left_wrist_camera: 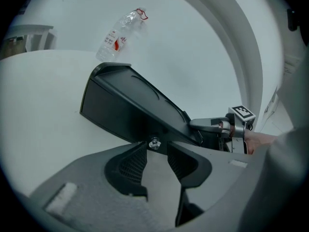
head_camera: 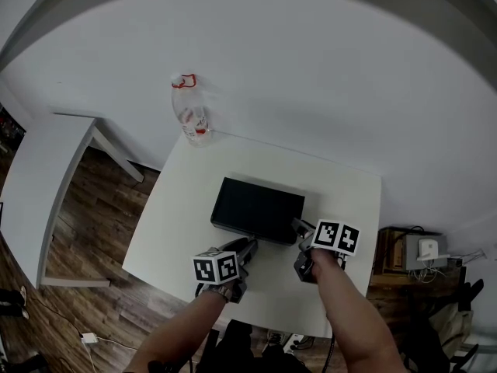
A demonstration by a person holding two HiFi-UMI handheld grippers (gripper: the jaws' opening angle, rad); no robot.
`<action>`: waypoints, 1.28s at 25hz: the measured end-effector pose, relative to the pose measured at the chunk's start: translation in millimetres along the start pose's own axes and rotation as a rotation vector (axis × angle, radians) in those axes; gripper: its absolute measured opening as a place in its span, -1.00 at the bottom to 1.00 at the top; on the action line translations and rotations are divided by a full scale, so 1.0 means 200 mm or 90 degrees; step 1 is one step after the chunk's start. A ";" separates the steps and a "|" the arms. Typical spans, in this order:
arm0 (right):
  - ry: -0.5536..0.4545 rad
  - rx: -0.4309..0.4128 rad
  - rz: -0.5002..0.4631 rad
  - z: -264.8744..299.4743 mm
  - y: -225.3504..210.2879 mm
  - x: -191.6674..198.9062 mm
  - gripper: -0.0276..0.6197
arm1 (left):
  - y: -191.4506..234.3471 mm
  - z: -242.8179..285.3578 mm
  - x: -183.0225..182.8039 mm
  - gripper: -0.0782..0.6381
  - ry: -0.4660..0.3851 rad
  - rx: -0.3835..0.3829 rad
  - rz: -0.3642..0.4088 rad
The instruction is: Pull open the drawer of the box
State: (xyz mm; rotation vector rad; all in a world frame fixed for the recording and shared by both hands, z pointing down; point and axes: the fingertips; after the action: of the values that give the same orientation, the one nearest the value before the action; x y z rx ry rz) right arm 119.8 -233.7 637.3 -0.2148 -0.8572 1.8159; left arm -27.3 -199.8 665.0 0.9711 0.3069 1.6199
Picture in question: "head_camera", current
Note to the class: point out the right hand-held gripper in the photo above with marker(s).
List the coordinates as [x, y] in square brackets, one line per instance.
[336, 237]

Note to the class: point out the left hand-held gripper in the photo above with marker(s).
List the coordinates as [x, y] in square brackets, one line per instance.
[215, 266]

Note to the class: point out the black box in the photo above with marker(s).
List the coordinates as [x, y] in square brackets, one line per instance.
[258, 210]

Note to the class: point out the person's right forearm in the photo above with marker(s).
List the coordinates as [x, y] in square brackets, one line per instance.
[357, 317]

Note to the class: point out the person's left forearm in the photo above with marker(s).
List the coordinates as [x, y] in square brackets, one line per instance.
[174, 332]

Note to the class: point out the metal wristwatch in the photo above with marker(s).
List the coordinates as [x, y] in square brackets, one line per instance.
[219, 291]

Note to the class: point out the brown wooden cabinet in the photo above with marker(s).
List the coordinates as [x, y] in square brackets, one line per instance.
[388, 255]

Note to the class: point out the person's grey shoe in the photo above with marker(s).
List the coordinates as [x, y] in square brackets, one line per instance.
[275, 339]

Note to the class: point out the person's dark trousers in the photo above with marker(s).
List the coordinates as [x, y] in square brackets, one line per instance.
[240, 348]

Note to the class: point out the white power strip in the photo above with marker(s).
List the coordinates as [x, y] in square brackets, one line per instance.
[297, 342]

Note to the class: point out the white router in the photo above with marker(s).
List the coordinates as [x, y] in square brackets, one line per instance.
[427, 249]

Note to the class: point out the clear plastic water bottle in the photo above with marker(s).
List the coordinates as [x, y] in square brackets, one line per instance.
[194, 119]

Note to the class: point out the beige bag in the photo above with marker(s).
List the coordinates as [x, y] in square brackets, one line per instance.
[452, 325]

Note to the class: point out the white power adapter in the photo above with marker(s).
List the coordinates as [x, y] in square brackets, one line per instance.
[89, 338]

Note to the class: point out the white side table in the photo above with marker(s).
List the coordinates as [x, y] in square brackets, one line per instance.
[35, 192]

